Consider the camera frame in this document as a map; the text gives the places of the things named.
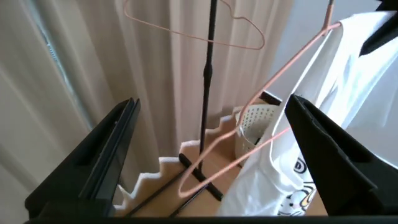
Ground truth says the beige curtain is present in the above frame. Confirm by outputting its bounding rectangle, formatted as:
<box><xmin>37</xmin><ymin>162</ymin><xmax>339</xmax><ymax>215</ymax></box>
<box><xmin>0</xmin><ymin>0</ymin><xmax>295</xmax><ymax>215</ymax></box>

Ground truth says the white printed t-shirt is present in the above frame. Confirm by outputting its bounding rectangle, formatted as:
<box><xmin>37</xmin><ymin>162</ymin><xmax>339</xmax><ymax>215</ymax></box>
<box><xmin>216</xmin><ymin>11</ymin><xmax>398</xmax><ymax>217</ymax></box>

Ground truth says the white laundry basket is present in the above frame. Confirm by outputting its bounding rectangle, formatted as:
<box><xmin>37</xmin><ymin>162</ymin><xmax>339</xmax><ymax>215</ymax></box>
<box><xmin>234</xmin><ymin>104</ymin><xmax>282</xmax><ymax>159</ymax></box>

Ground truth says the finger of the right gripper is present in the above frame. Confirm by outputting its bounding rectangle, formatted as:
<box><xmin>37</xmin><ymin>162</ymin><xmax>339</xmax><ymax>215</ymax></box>
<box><xmin>376</xmin><ymin>0</ymin><xmax>398</xmax><ymax>12</ymax></box>
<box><xmin>359</xmin><ymin>20</ymin><xmax>398</xmax><ymax>57</ymax></box>

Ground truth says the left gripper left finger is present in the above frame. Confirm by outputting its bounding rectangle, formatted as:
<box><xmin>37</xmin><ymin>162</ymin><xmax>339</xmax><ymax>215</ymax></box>
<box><xmin>24</xmin><ymin>98</ymin><xmax>141</xmax><ymax>218</ymax></box>

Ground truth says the black clothes rack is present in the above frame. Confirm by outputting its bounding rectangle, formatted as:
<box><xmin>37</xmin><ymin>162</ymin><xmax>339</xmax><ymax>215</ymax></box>
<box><xmin>124</xmin><ymin>0</ymin><xmax>224</xmax><ymax>218</ymax></box>

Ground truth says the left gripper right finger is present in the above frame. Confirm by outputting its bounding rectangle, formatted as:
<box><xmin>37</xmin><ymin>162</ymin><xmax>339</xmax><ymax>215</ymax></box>
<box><xmin>284</xmin><ymin>94</ymin><xmax>398</xmax><ymax>217</ymax></box>

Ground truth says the pink clothes hanger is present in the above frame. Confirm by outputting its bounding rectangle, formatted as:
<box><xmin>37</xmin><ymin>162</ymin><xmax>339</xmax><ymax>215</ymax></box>
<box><xmin>178</xmin><ymin>0</ymin><xmax>343</xmax><ymax>199</ymax></box>
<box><xmin>124</xmin><ymin>0</ymin><xmax>266</xmax><ymax>50</ymax></box>

